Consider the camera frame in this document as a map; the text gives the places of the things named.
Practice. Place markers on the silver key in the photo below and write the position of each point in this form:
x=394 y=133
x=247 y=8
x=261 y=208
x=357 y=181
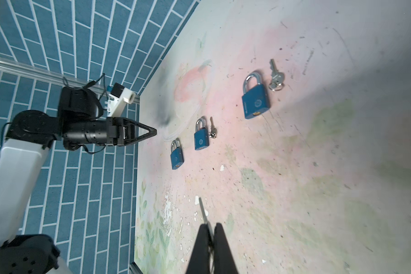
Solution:
x=277 y=81
x=213 y=129
x=210 y=231

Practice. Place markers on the blue padlock with key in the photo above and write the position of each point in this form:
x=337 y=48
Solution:
x=255 y=100

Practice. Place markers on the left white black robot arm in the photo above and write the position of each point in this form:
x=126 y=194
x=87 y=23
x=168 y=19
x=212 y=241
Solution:
x=31 y=135

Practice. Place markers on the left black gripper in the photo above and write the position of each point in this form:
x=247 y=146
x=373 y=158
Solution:
x=79 y=113

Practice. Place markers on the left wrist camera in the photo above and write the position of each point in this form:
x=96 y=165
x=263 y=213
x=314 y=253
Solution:
x=118 y=99

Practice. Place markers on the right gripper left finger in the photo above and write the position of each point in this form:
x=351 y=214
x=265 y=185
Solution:
x=200 y=257

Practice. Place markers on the floral table mat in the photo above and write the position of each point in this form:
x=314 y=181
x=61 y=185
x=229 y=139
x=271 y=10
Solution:
x=318 y=184

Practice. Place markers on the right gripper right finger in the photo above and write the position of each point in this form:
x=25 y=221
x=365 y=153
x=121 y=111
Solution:
x=223 y=260

